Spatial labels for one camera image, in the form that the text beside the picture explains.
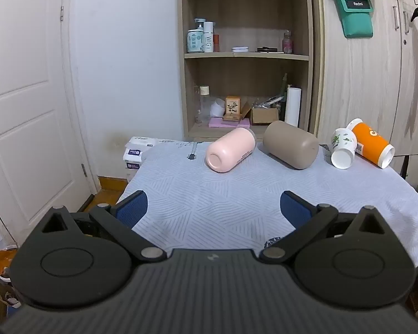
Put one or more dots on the clear bottle cream cap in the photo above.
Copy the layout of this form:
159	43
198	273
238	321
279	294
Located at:
204	106

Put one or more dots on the white flat carton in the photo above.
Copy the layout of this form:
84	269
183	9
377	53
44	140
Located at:
141	142

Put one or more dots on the white flat tin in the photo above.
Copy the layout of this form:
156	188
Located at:
240	49

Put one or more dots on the pink small bottle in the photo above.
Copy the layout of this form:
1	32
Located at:
287	43

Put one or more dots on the white floral paper cup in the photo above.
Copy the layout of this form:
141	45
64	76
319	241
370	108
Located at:
343	149

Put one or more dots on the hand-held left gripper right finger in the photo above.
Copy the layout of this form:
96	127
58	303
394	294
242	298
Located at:
294	208

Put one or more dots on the light patterned table cloth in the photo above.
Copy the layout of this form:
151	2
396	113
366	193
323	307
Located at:
212	198

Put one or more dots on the dark green bottle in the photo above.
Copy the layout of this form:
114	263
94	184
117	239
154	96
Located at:
284	90

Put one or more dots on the pink cup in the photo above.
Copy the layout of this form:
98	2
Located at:
231	149

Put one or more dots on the orange packaging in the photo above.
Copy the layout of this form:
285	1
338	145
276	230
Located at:
1	261

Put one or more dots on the white panel door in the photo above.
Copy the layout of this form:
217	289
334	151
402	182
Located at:
21	111

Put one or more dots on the white paper roll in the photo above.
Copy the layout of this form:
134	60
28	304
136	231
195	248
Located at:
293	108

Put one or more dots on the orange paper cup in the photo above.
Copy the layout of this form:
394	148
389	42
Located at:
372	144

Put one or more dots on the taupe cup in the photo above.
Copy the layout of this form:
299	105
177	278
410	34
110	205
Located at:
292	144

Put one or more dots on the black flat case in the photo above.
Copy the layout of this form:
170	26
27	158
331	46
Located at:
269	49

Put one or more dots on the wooden wardrobe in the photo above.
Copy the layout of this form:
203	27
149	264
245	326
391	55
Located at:
362	76

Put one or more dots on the white tall bottle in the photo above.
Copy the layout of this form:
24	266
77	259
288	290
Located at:
208	38

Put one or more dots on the door hinge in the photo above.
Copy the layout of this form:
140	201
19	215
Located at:
62	13
84	170

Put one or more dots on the wooden bookshelf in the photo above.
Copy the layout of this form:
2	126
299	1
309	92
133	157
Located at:
247	17

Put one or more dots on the white packet purple label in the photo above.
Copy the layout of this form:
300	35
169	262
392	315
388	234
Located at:
134	161

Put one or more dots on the teal label jar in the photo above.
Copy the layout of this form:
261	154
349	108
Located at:
194	41

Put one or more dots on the open cardboard box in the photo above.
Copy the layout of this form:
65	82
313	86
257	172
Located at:
264	115

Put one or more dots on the pink flat box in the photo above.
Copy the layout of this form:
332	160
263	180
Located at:
217	122

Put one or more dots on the wooden box flower picture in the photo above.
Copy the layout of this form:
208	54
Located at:
232	108

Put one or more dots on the green hanging pouch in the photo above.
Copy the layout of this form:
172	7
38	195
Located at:
355	21

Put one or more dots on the white small container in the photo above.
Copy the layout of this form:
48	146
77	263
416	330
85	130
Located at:
217	108

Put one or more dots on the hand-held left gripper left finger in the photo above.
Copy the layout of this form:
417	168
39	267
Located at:
132	210

